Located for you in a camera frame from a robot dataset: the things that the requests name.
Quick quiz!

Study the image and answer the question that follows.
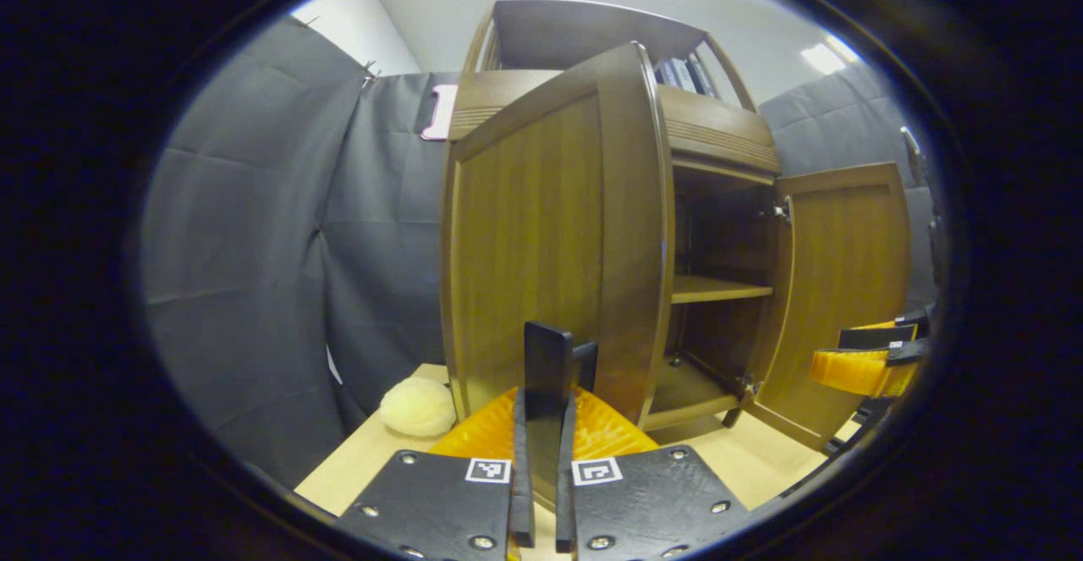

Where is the dark tall book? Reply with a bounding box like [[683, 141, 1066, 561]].
[[690, 53, 720, 96]]

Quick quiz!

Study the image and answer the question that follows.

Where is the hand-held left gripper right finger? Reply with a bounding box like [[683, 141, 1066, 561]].
[[554, 385, 754, 561]]

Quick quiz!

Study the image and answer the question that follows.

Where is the small ceiling light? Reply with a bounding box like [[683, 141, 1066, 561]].
[[800, 34, 862, 75]]

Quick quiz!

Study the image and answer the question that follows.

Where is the black door handle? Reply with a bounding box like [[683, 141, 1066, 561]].
[[523, 322, 598, 503]]

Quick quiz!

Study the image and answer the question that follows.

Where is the wooden inner cabinet shelf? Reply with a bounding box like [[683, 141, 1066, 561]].
[[673, 275, 775, 305]]

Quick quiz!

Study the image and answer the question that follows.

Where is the pale yellow fluffy ball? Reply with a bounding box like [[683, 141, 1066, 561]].
[[378, 376, 459, 438]]

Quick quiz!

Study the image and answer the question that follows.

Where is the wooden cabinet drawer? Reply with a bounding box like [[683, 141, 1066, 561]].
[[448, 69, 782, 177]]

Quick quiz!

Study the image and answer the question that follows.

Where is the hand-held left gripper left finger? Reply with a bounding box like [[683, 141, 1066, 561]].
[[334, 385, 536, 561]]

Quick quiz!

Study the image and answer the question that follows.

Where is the black backdrop cloth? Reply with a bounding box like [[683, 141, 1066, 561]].
[[140, 15, 944, 490]]

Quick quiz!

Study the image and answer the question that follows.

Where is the wooden double-door shoe cabinet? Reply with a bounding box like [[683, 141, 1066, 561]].
[[440, 0, 913, 452]]

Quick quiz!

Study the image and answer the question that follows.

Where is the wooden cabinet door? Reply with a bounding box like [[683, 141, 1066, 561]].
[[745, 162, 913, 452], [440, 41, 676, 431]]

